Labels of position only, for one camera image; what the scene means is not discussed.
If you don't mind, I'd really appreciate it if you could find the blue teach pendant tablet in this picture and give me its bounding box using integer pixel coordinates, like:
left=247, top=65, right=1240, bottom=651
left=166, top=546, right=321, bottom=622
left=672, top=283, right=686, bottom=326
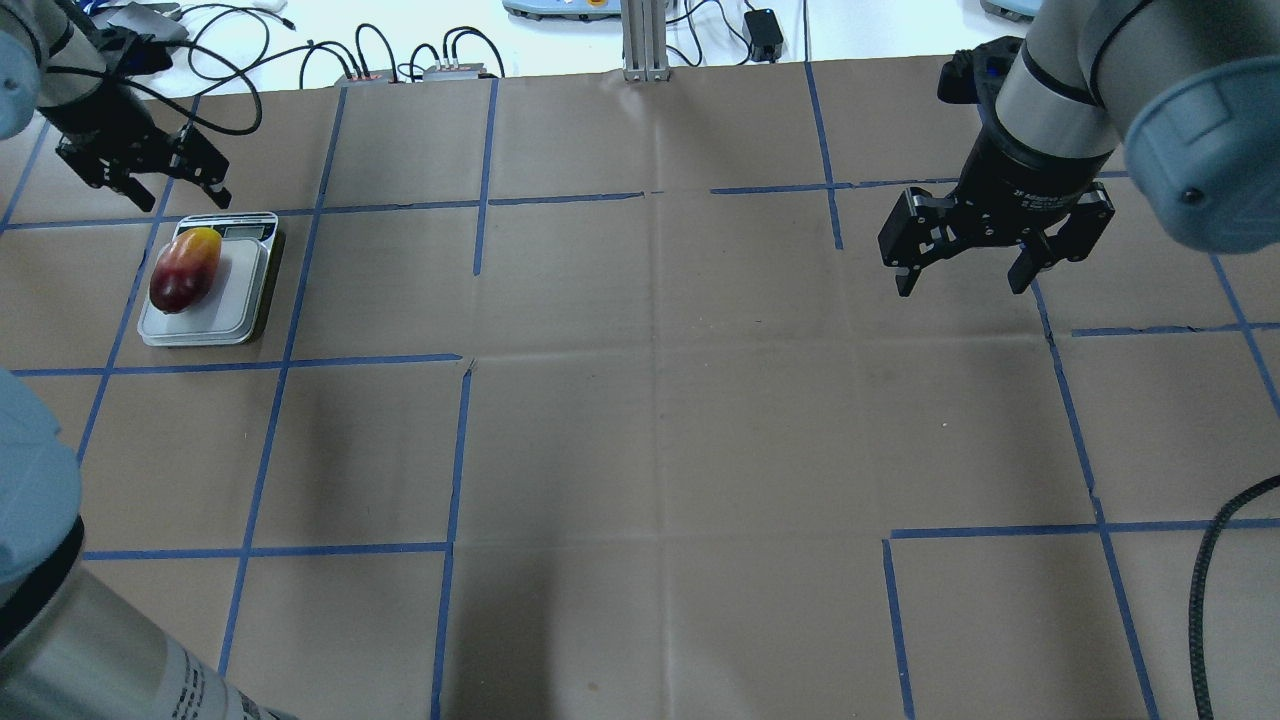
left=500, top=0, right=623, bottom=22

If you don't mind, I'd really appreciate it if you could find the red yellow mango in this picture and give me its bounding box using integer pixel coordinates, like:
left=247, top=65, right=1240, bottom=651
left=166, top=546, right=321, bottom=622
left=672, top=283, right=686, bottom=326
left=148, top=225, right=223, bottom=314

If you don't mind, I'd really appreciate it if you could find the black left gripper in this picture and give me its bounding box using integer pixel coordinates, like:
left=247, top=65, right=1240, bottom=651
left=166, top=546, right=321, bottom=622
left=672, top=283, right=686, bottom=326
left=55, top=85, right=232, bottom=213

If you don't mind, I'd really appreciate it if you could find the black power adapter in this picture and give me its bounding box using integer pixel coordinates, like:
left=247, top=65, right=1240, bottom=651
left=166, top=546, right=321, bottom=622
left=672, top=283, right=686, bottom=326
left=742, top=8, right=785, bottom=63

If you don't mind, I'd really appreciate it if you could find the black corrugated cable conduit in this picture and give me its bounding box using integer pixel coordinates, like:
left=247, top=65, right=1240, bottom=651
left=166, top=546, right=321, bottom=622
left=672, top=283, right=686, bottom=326
left=1188, top=474, right=1280, bottom=720

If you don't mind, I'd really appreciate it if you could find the aluminium frame post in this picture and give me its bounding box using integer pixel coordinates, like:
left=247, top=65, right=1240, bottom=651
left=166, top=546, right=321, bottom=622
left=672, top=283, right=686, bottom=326
left=620, top=0, right=669, bottom=82

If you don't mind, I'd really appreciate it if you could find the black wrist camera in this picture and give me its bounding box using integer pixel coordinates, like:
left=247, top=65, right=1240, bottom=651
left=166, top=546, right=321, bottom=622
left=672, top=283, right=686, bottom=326
left=936, top=36, right=1024, bottom=117

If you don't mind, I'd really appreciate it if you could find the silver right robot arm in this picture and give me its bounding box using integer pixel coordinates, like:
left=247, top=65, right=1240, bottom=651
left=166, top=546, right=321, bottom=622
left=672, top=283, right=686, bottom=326
left=878, top=1, right=1279, bottom=297

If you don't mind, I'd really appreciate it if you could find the grey laptop hub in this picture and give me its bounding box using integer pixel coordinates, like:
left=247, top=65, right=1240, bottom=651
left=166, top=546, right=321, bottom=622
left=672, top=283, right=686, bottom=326
left=100, top=1, right=189, bottom=42

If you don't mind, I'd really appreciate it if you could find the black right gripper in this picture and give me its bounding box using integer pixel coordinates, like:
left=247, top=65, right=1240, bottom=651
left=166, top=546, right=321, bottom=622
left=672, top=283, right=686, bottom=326
left=878, top=129, right=1115, bottom=297

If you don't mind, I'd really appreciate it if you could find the upper orange adapter box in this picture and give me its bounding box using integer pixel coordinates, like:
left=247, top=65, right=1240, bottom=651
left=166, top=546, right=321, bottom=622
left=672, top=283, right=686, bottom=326
left=333, top=69, right=393, bottom=87

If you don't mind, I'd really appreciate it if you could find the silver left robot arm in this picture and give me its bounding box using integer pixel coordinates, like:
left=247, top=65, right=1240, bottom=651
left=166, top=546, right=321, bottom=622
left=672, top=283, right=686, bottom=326
left=3, top=1, right=284, bottom=719

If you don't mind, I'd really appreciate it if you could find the silver digital kitchen scale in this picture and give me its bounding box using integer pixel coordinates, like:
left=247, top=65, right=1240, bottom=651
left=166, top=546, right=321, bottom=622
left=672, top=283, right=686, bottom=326
left=136, top=211, right=283, bottom=347

